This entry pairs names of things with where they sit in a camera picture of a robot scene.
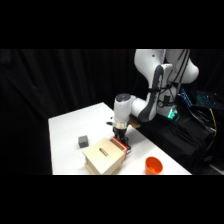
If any black robot stand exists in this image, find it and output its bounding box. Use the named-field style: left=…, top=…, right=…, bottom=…
left=141, top=106, right=224, bottom=176

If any black curtain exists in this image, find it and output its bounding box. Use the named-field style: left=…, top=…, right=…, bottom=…
left=0, top=49, right=224, bottom=176

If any light wooden drawer box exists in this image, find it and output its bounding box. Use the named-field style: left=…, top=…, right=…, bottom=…
left=82, top=137, right=128, bottom=176

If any small gray cube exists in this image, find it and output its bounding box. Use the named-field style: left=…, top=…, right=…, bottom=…
left=78, top=134, right=90, bottom=148

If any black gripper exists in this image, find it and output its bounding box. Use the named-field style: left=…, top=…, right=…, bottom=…
left=113, top=125, right=130, bottom=147

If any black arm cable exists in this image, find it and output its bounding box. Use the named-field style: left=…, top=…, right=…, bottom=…
left=155, top=49, right=192, bottom=108

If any yellow cable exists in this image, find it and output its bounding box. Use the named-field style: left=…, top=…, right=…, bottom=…
left=207, top=109, right=219, bottom=138

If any small green light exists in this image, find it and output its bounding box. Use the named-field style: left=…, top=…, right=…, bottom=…
left=167, top=109, right=180, bottom=121

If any orange cup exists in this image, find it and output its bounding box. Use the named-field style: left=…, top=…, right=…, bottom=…
left=144, top=156, right=164, bottom=175

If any blue lit keyboard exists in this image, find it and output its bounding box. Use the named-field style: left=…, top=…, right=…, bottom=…
left=178, top=88, right=221, bottom=110

